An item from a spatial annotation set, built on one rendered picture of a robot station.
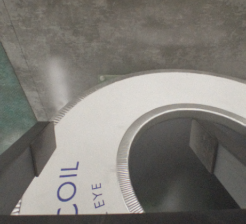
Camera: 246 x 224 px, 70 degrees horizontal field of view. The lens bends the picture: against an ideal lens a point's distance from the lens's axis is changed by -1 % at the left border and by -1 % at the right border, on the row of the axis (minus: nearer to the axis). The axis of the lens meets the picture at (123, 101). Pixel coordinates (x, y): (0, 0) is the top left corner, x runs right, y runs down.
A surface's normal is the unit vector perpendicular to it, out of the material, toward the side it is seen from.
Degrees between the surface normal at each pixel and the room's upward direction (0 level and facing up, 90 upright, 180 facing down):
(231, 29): 0
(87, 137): 90
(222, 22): 0
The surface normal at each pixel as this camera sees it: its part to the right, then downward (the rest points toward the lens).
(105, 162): -0.01, -0.77
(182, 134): -0.05, 0.63
